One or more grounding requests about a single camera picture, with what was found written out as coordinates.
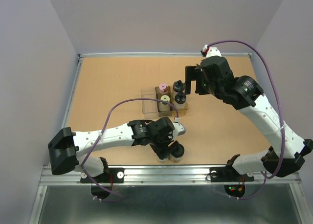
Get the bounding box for pink cap bottle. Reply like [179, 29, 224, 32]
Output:
[158, 83, 170, 96]

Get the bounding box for yellow cap bottle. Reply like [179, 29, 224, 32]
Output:
[158, 95, 171, 112]

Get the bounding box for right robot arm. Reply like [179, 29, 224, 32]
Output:
[185, 56, 313, 180]

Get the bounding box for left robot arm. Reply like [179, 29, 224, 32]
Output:
[48, 117, 186, 182]

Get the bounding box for clear plastic bin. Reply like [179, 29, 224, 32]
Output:
[141, 88, 157, 118]

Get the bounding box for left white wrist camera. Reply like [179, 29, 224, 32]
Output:
[172, 117, 186, 138]

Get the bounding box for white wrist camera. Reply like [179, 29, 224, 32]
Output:
[201, 45, 222, 58]
[172, 117, 186, 138]

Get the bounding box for aluminium front rail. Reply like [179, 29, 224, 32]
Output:
[36, 163, 304, 187]

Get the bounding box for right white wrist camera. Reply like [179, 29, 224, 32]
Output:
[201, 45, 222, 58]

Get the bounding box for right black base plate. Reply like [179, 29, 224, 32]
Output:
[206, 166, 254, 182]

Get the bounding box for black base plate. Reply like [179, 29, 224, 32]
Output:
[93, 167, 125, 183]
[206, 166, 254, 182]

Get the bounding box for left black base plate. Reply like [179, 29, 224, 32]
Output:
[93, 167, 125, 183]

